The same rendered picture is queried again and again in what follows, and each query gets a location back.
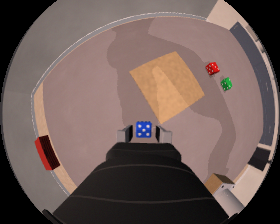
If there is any red die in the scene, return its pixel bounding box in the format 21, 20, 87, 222
206, 62, 220, 75

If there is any tan square mat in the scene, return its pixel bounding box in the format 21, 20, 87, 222
129, 51, 204, 124

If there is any green die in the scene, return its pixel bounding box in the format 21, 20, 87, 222
221, 77, 232, 91

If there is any blue die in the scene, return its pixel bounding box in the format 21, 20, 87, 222
136, 121, 152, 138

